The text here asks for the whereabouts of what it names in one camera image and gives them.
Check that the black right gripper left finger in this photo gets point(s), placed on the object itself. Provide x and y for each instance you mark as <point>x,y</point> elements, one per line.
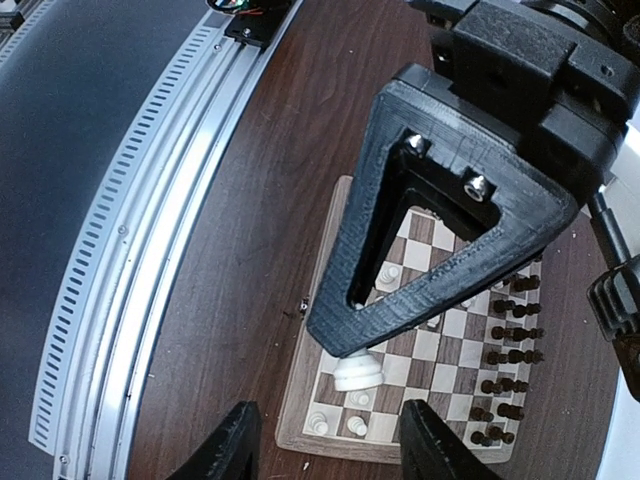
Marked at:
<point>231,451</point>

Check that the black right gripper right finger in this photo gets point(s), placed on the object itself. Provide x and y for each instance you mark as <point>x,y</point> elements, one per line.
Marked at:
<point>430,450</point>

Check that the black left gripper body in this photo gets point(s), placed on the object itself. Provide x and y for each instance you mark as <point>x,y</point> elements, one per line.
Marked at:
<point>564,75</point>

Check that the wooden chess board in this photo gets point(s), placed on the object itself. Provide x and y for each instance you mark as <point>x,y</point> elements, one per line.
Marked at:
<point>432,362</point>

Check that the white pawn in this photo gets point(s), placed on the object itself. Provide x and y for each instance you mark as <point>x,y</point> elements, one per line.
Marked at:
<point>359,398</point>
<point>358,371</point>
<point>357,426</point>

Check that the black chess pieces rows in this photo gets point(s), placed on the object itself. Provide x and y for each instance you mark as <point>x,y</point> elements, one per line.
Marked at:
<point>505,319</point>

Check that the white rook chess piece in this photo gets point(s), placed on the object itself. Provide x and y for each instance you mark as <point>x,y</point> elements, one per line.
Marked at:
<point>318,424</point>

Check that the aluminium front rail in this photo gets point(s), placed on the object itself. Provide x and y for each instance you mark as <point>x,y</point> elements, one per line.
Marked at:
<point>117,283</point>

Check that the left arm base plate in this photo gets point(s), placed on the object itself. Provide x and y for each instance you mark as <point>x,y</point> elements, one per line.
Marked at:
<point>254,22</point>

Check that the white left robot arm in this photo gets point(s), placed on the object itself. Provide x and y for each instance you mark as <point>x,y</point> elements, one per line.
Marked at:
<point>506,136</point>

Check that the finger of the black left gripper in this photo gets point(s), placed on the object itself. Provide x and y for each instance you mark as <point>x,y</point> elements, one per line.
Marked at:
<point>425,240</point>

